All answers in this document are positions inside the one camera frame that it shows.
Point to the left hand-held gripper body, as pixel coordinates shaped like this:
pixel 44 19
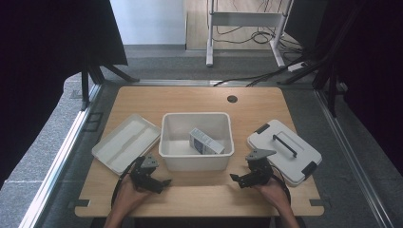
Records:
pixel 142 174

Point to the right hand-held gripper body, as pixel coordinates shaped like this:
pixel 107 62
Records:
pixel 259 169

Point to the white plastic storage box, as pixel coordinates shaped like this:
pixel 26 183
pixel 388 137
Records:
pixel 177 160

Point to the white bin lid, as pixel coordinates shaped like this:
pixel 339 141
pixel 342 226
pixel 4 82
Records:
pixel 125 144

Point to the small white grey carton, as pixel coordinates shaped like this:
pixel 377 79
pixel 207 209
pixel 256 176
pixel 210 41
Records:
pixel 206 142

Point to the person's left hand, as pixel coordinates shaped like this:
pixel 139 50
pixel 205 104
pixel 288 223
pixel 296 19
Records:
pixel 128 197

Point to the person's right hand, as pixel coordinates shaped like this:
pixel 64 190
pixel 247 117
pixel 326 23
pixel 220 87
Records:
pixel 272 193

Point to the dark floor hatch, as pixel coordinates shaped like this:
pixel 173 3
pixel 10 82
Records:
pixel 92 122

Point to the round black table grommet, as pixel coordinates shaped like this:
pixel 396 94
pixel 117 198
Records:
pixel 232 99

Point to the white power strip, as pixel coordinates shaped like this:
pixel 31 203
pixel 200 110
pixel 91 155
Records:
pixel 296 66

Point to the black tripod legs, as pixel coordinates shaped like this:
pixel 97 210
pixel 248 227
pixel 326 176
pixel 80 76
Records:
pixel 95 74

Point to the large black curtain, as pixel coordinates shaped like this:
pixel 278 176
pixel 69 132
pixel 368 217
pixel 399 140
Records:
pixel 47 63

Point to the black curtain with stands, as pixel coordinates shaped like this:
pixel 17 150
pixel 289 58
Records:
pixel 374 63

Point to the long metal floor rail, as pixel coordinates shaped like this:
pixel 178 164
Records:
pixel 60 161
pixel 351 158

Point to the white metal desk frame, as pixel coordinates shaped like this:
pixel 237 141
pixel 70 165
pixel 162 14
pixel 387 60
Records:
pixel 242 19

